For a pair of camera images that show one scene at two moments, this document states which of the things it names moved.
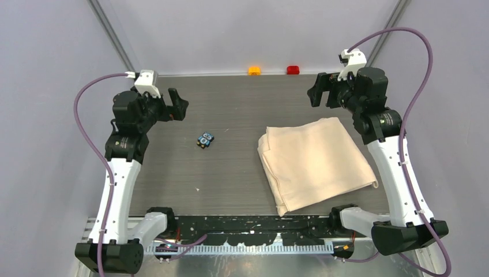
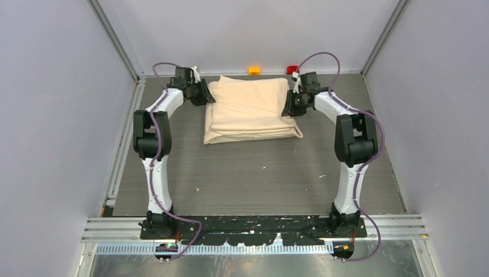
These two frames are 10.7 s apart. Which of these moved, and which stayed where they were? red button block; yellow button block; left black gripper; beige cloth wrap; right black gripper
Moved: left black gripper; beige cloth wrap; right black gripper
Stayed: red button block; yellow button block
